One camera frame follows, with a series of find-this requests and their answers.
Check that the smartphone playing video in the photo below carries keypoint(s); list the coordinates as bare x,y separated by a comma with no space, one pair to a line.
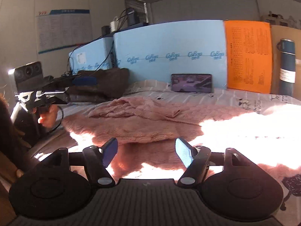
193,83

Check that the black power adapter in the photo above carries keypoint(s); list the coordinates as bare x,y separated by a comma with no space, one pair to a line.
133,17

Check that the large light blue box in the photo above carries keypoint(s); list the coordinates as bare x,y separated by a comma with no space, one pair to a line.
157,51

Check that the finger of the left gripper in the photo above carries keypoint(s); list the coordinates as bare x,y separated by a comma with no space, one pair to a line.
84,81

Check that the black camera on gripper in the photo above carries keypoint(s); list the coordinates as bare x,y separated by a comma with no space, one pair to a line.
26,78

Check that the wall notice poster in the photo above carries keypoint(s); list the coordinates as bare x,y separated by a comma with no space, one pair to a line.
63,28

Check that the brown cardboard box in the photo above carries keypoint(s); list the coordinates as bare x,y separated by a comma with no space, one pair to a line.
277,33

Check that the pink knitted sweater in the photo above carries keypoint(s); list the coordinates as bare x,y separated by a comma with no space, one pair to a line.
146,130

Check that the brown leather jacket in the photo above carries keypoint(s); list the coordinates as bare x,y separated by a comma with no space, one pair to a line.
111,84

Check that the dark blue thermos bottle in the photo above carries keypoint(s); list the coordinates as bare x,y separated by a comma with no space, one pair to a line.
287,66

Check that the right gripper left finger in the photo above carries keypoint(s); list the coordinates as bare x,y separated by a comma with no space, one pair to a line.
97,159

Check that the orange printed sheet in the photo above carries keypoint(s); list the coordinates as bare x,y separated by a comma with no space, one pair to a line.
249,55

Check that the white power strip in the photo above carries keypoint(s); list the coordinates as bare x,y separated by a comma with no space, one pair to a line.
114,24

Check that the person's left hand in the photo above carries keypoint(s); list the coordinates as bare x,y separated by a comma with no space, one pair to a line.
48,119

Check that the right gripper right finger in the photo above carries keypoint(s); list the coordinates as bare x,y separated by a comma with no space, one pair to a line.
195,161

